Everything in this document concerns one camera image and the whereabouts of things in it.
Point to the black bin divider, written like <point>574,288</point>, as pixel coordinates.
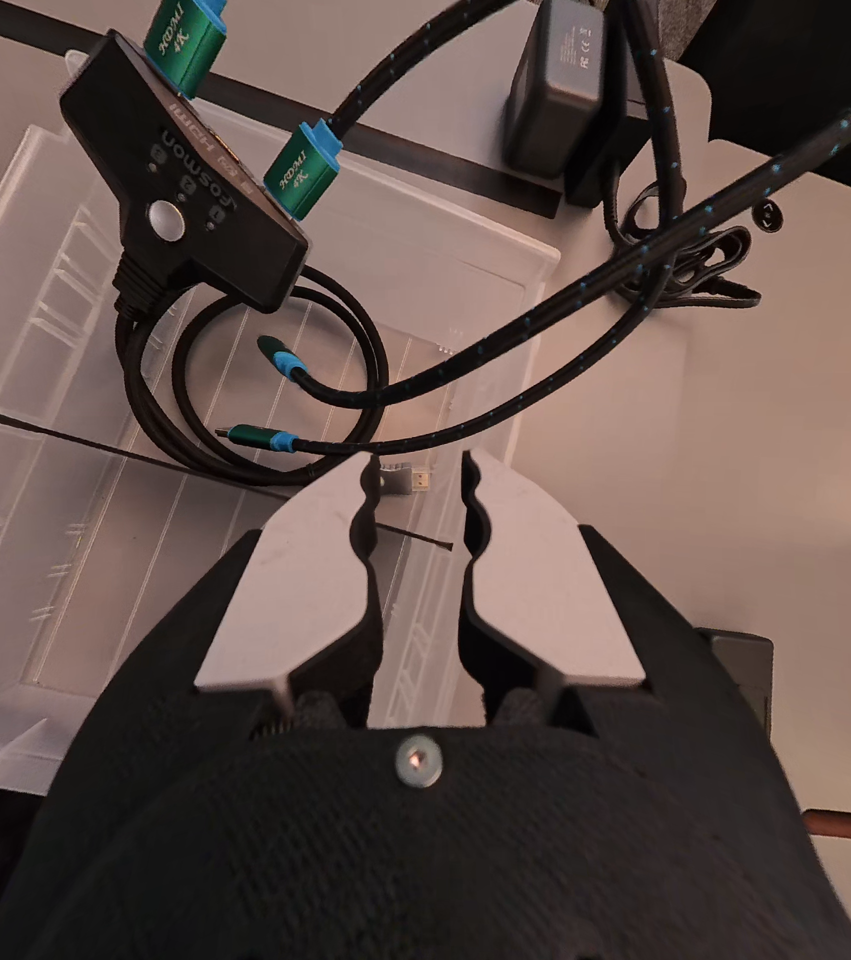
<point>58,435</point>

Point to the dark grey power brick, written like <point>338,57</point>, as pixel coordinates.
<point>557,90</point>

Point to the black hdmi switch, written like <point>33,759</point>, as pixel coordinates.
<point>133,150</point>

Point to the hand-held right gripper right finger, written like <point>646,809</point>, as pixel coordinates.
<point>553,592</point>

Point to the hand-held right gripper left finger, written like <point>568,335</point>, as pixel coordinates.
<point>290,592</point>

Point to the clear plastic organizer bin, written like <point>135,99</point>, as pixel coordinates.
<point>58,525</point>

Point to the small black round cap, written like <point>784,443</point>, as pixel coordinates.
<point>767,215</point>

